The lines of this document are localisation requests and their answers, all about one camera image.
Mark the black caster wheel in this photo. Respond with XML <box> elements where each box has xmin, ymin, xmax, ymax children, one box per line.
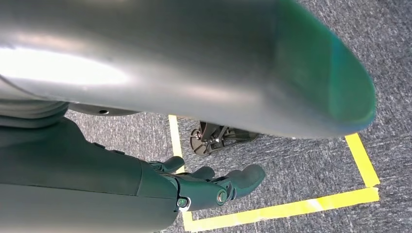
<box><xmin>189</xmin><ymin>120</ymin><xmax>259</xmax><ymax>157</ymax></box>

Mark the silver robot body shell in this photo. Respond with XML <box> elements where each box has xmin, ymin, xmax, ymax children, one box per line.
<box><xmin>0</xmin><ymin>0</ymin><xmax>377</xmax><ymax>139</ymax></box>

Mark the yellow floor tape frame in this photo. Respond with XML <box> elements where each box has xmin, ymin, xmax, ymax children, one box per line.
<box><xmin>168</xmin><ymin>115</ymin><xmax>381</xmax><ymax>233</ymax></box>

